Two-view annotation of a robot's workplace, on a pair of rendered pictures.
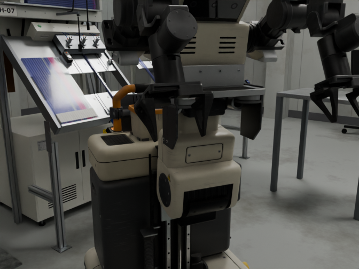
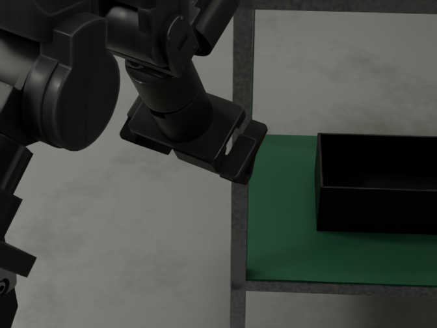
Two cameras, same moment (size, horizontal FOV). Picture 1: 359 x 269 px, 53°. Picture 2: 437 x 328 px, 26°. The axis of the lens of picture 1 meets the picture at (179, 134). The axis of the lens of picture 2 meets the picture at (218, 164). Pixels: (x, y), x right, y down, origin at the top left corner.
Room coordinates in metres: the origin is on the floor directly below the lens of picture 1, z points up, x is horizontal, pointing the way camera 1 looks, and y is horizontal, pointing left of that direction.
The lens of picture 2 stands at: (1.10, 0.64, 1.63)
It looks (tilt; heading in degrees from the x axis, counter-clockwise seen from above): 39 degrees down; 234
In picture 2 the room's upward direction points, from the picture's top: straight up
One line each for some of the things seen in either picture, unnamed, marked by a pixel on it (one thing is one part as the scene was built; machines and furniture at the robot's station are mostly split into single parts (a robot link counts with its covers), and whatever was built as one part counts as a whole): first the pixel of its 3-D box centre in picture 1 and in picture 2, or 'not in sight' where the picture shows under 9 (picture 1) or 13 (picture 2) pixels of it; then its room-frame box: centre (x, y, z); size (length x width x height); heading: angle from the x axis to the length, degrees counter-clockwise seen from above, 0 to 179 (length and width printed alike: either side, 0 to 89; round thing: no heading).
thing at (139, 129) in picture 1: (161, 120); not in sight; (1.37, 0.07, 0.87); 0.23 x 0.15 x 0.11; 113
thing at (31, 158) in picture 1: (54, 161); not in sight; (2.55, 0.93, 0.31); 0.70 x 0.65 x 0.62; 141
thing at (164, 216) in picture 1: (208, 190); not in sight; (1.13, -0.10, 0.68); 0.28 x 0.27 x 0.25; 113
